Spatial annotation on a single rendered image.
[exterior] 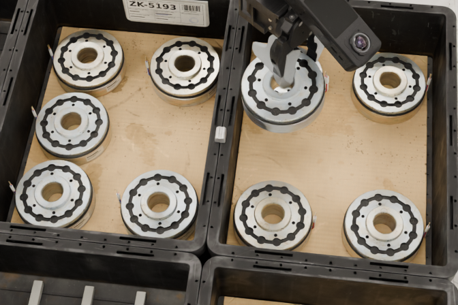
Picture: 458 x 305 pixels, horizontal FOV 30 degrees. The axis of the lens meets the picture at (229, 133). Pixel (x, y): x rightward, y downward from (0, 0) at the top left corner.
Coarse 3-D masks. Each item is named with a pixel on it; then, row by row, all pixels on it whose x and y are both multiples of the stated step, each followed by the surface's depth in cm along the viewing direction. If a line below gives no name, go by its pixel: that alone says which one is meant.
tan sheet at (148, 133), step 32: (64, 32) 131; (128, 32) 130; (128, 64) 128; (128, 96) 125; (128, 128) 122; (160, 128) 122; (192, 128) 122; (32, 160) 120; (96, 160) 120; (128, 160) 120; (160, 160) 119; (192, 160) 119; (96, 192) 117; (96, 224) 115
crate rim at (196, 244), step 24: (24, 24) 119; (24, 48) 117; (216, 96) 112; (0, 120) 112; (216, 120) 112; (216, 144) 109; (216, 168) 107; (72, 240) 103; (96, 240) 103; (120, 240) 103; (168, 240) 103; (192, 240) 103
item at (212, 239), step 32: (352, 0) 120; (448, 32) 116; (448, 64) 114; (448, 96) 111; (448, 128) 109; (224, 160) 108; (448, 160) 107; (224, 192) 106; (448, 192) 105; (448, 224) 103; (256, 256) 103; (320, 256) 101; (448, 256) 101
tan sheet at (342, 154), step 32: (320, 64) 126; (416, 64) 126; (256, 128) 121; (320, 128) 121; (352, 128) 121; (384, 128) 121; (416, 128) 121; (256, 160) 119; (288, 160) 119; (320, 160) 119; (352, 160) 118; (384, 160) 118; (416, 160) 118; (320, 192) 116; (352, 192) 116; (416, 192) 116; (320, 224) 114; (416, 256) 111
